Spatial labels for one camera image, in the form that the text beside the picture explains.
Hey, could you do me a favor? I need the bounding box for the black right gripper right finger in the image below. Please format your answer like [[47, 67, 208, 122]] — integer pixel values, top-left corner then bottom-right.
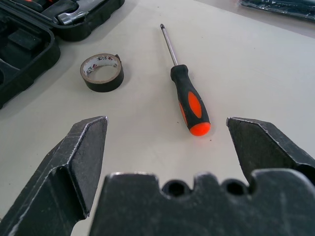
[[226, 117, 315, 186]]

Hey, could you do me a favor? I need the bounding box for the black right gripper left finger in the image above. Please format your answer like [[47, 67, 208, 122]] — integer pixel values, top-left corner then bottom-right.
[[0, 116, 109, 236]]

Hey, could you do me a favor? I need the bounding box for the black orange phillips screwdriver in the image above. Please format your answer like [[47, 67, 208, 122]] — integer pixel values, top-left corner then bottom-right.
[[159, 23, 212, 137]]

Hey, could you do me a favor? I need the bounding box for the black tool case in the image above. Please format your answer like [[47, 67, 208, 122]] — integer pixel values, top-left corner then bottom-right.
[[0, 0, 126, 110]]

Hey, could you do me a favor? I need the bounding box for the black electrical tape roll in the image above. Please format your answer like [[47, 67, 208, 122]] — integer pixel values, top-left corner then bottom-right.
[[79, 53, 125, 93]]

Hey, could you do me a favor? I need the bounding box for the black plastic-wrapped package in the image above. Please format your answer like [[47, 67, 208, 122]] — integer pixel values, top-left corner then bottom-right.
[[238, 0, 315, 24]]

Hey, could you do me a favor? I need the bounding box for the silver hammer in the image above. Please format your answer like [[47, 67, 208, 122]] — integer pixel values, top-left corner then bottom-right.
[[57, 0, 91, 26]]

